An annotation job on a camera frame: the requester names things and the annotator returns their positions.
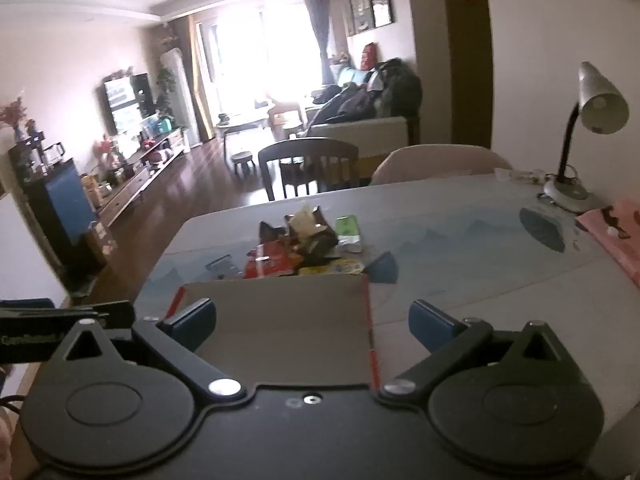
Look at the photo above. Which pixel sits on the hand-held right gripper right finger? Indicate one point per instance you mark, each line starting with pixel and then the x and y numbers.
pixel 431 322

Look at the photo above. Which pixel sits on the red flower arrangement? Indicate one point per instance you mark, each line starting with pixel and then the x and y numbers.
pixel 12 112

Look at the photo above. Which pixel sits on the glass kettle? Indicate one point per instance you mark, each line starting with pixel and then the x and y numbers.
pixel 54 152

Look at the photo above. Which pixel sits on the grey desk lamp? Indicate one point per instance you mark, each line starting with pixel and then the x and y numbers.
pixel 600 100

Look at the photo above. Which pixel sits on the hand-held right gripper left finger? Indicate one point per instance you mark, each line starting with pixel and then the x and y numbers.
pixel 192 322

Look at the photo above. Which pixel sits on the copper brown foil packet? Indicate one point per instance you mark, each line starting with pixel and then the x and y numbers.
pixel 270 232

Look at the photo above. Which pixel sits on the wooden television cabinet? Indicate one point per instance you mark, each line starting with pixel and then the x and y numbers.
pixel 145 170

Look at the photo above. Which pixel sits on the small round stool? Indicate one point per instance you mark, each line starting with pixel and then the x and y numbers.
pixel 243 160

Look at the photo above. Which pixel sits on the clear plastic wrapper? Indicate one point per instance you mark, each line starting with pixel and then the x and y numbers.
pixel 515 175

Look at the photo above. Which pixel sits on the green snack packet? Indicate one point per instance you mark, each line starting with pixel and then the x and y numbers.
pixel 348 232

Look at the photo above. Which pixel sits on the dark snack packet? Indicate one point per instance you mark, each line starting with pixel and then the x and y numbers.
pixel 317 246

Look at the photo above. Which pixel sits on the red cushion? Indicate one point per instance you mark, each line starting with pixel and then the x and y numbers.
pixel 368 56

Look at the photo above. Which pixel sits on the dark wooden chair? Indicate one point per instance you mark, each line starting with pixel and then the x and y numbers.
pixel 307 152

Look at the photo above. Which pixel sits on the grey snack packet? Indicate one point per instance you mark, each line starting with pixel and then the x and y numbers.
pixel 222 266

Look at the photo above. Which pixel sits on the pile of dark clothes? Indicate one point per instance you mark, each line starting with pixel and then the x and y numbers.
pixel 385 92

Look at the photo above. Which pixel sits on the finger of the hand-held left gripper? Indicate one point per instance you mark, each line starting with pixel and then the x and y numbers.
pixel 60 314

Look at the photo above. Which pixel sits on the yellow snack packet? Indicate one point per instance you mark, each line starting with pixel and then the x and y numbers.
pixel 332 266

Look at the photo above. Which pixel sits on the light sofa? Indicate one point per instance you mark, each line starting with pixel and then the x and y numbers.
pixel 370 135

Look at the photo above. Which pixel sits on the white standing air conditioner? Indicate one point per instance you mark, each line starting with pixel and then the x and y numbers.
pixel 177 95

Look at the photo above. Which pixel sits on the clear bag of beige snacks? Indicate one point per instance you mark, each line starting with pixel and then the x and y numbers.
pixel 305 221

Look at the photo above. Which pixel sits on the grey curtain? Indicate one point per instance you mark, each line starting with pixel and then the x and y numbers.
pixel 318 30

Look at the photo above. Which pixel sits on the pink printed cloth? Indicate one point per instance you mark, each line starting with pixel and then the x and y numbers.
pixel 615 232

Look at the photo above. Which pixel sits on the green house plant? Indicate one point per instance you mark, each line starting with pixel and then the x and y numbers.
pixel 166 85

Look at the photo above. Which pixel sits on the television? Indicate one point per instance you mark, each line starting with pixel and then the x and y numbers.
pixel 127 102

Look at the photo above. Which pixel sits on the black water dispenser cabinet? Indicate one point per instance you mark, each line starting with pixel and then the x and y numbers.
pixel 55 210

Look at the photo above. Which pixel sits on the red snack packet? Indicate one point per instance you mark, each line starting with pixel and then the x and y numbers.
pixel 267 260

